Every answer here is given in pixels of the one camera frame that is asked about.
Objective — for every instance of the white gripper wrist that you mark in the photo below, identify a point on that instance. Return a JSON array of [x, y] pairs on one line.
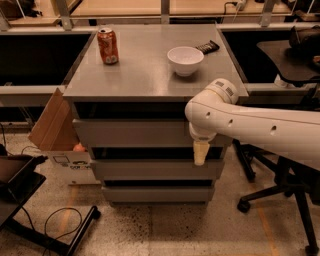
[[201, 135]]

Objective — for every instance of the grey top drawer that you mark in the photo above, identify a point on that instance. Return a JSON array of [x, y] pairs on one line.
[[133, 133]]

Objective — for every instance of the grey drawer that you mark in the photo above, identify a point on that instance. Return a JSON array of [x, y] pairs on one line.
[[156, 169], [157, 195], [133, 133]]

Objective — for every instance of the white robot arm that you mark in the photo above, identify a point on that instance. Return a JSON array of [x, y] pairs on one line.
[[292, 134]]

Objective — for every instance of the grey drawer cabinet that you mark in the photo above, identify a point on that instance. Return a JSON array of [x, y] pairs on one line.
[[143, 86]]

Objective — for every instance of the grey middle drawer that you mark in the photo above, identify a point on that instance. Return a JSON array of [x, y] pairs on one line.
[[156, 169]]

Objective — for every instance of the grey bottom drawer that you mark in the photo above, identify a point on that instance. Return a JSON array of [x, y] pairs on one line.
[[157, 195]]

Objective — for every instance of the white bowl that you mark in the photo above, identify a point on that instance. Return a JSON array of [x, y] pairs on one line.
[[185, 60]]

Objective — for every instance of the black snack bar wrapper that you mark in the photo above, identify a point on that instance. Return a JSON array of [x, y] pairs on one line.
[[209, 47]]

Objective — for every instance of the orange fruit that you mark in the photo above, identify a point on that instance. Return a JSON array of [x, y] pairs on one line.
[[79, 148]]

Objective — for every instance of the white printed box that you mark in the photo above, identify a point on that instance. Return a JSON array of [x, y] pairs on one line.
[[73, 167]]

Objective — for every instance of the black office chair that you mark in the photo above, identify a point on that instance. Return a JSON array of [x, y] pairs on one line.
[[290, 55]]

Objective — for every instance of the orange soda can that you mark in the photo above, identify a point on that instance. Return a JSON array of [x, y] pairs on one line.
[[107, 42]]

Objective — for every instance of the brown cardboard box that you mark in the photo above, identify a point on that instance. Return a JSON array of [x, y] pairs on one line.
[[54, 129]]

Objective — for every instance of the black laptop stand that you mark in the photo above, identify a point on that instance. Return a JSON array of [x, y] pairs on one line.
[[18, 182]]

